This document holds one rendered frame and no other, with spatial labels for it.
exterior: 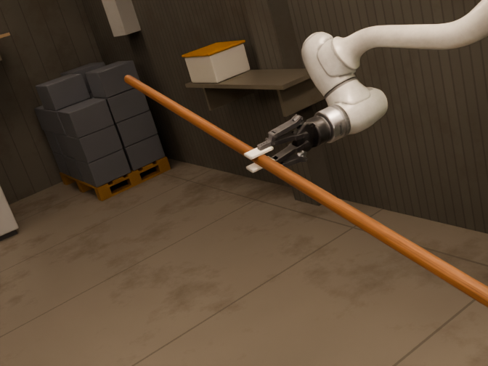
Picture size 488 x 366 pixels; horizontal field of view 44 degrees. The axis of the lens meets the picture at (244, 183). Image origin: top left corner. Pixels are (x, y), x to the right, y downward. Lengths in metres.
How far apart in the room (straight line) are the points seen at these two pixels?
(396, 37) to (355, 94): 0.18
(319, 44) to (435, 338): 1.91
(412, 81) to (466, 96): 0.38
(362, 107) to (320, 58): 0.17
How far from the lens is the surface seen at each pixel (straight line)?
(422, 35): 1.54
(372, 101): 1.64
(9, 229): 6.51
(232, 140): 1.56
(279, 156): 1.52
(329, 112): 1.58
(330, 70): 1.62
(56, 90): 6.73
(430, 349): 3.12
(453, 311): 3.35
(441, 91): 3.76
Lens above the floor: 1.93
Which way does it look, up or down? 20 degrees down
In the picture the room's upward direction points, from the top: 16 degrees counter-clockwise
